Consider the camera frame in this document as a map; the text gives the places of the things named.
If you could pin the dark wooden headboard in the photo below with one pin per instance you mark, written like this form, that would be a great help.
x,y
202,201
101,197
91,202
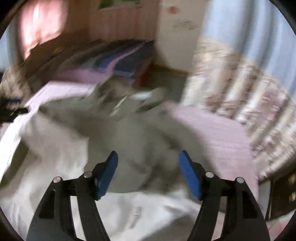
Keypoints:
x,y
42,53

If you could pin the pink window curtain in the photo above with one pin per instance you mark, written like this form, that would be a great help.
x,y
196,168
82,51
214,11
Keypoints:
x,y
40,22

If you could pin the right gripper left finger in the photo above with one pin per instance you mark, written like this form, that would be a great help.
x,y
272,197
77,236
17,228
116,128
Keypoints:
x,y
68,208

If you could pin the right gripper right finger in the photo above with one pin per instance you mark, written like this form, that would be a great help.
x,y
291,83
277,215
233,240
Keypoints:
x,y
243,219

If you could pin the floral beige curtain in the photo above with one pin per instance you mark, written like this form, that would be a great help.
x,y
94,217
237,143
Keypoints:
x,y
234,87

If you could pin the striped blue pink blanket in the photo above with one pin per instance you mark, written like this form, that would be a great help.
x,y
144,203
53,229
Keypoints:
x,y
127,58

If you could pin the grey and white jacket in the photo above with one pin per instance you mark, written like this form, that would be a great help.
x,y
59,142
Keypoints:
x,y
175,225

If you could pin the light blue curtain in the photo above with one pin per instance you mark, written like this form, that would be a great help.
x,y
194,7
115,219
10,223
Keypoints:
x,y
257,31

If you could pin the white wardrobe with stickers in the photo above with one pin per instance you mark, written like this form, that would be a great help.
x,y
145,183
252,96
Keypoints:
x,y
179,26

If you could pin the pink bed sheet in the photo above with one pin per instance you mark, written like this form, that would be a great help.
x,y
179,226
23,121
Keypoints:
x,y
217,136

